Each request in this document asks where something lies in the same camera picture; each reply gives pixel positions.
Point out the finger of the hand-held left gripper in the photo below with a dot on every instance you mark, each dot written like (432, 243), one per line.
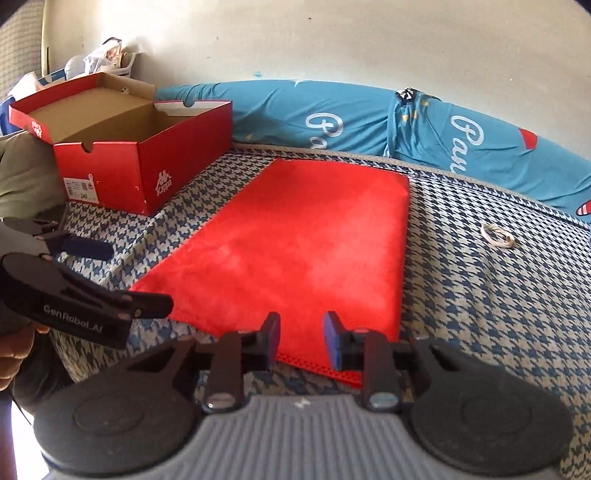
(87, 250)
(147, 307)

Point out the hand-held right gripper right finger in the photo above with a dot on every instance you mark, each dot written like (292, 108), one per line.
(330, 341)

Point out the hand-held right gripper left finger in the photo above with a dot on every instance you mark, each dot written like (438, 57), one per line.
(272, 337)

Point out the red nonwoven shopping bag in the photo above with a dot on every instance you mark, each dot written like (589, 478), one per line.
(300, 240)

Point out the white plastic bag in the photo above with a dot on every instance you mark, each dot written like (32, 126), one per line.
(99, 55)

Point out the person's left hand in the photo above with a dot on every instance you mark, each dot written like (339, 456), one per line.
(16, 353)

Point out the red shoe box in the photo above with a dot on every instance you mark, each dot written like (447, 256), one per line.
(184, 152)

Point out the blue white carton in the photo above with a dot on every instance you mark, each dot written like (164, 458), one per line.
(46, 82)

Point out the white plastic basket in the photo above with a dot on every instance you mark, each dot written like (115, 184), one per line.
(127, 64)

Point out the long blue pillow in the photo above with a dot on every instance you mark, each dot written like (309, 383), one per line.
(369, 120)

